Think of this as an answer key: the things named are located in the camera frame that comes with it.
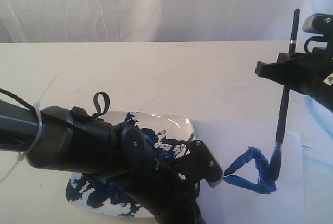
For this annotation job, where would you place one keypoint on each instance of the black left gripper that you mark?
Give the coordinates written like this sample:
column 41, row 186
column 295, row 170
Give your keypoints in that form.
column 151, row 183

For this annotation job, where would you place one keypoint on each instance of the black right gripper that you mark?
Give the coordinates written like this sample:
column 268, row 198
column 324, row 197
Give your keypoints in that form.
column 318, row 66

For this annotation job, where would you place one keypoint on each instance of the black paintbrush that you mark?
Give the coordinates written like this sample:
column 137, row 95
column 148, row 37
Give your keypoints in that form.
column 276, row 158

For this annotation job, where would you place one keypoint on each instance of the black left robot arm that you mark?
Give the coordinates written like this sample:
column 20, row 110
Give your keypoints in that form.
column 83, row 144

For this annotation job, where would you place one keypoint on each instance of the white square paint dish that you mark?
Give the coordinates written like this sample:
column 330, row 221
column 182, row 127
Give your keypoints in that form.
column 168, row 136

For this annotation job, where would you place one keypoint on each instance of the white paper sheet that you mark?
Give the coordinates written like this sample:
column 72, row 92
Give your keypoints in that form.
column 304, row 187

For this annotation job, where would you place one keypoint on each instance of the white zip tie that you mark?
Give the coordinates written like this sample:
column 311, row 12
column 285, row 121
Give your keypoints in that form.
column 24, row 128

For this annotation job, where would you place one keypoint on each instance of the white backdrop curtain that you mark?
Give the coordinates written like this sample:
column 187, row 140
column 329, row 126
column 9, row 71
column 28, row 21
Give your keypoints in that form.
column 151, row 20

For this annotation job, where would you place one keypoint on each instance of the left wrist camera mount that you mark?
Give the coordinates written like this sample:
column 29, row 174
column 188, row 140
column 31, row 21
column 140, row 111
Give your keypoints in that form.
column 199, row 164

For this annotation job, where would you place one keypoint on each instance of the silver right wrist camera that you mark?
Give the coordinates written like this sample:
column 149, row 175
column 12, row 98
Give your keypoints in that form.
column 318, row 23

